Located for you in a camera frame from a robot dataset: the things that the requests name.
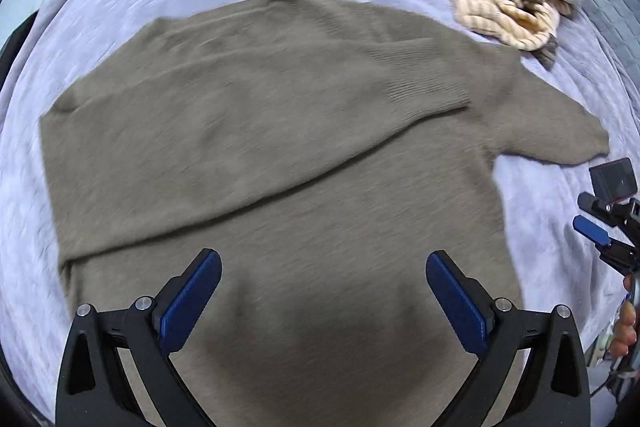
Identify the person's right hand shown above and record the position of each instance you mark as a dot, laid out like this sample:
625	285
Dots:
626	319

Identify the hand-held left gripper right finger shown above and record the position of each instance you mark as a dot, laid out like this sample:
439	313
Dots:
457	302

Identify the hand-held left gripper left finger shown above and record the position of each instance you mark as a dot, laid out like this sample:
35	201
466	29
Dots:
192	302

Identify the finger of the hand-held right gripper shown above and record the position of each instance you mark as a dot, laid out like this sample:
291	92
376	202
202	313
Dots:
600	204
590	228

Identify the taupe knit sweater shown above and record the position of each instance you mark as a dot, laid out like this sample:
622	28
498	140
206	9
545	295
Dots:
275	132

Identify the grey quilted bedding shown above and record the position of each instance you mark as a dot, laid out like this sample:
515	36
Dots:
615	22

